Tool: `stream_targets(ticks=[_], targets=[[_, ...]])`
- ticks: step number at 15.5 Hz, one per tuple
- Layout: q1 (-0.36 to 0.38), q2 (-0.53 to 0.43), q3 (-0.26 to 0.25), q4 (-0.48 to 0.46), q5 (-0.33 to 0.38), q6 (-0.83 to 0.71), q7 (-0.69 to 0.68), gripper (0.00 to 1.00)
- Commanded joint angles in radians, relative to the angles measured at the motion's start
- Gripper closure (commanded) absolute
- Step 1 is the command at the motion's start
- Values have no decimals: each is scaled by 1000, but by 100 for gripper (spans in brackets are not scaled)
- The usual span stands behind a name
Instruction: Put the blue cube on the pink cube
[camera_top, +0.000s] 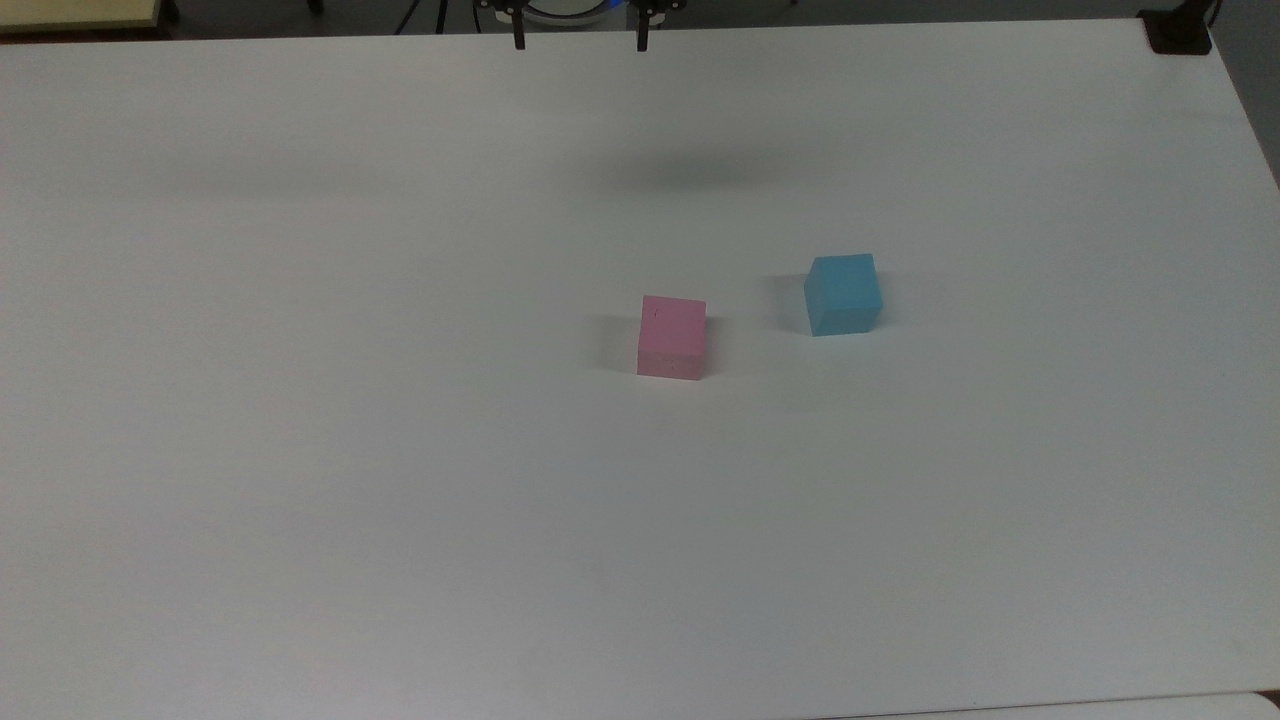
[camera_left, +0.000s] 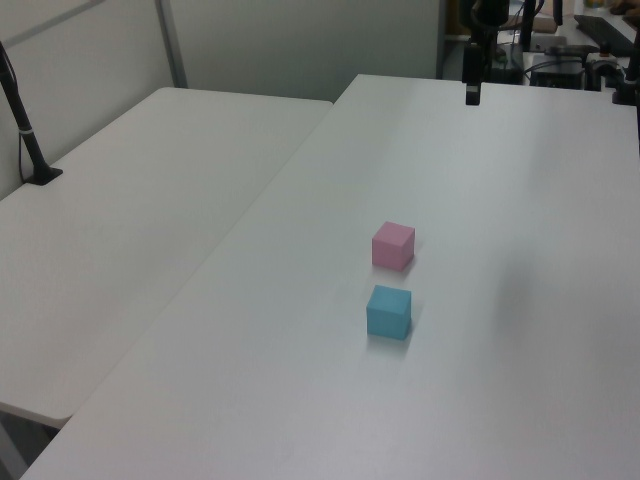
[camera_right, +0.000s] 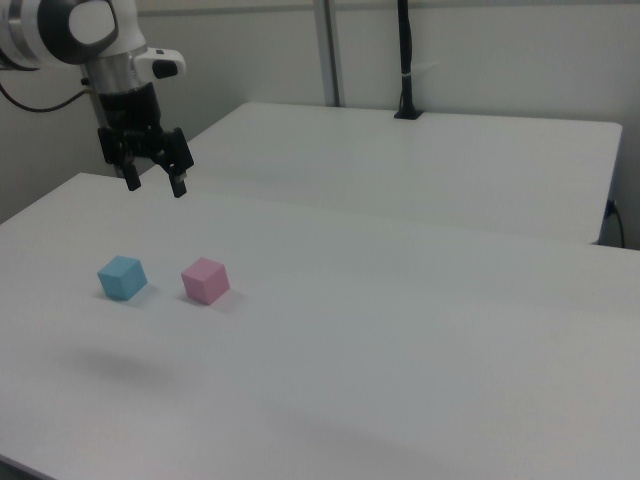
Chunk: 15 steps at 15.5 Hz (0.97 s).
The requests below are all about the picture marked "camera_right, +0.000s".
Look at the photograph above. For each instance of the white adjoining table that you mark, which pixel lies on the white adjoining table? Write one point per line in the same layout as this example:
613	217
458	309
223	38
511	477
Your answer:
400	165

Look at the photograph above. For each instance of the aluminium profile post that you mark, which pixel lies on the aluminium profile post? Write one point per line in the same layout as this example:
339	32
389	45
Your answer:
330	50

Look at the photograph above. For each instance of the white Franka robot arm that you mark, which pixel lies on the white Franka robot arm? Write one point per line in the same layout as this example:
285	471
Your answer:
100	20

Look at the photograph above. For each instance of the pink cube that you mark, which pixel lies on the pink cube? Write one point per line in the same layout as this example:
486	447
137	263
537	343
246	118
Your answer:
204	282

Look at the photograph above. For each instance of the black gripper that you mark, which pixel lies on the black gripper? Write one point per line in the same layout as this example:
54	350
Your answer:
130	107

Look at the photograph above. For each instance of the black camera pole with base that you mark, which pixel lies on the black camera pole with base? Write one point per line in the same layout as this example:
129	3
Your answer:
406	45

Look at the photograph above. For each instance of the blue cube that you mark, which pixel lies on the blue cube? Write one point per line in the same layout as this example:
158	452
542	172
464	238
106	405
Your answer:
120	280

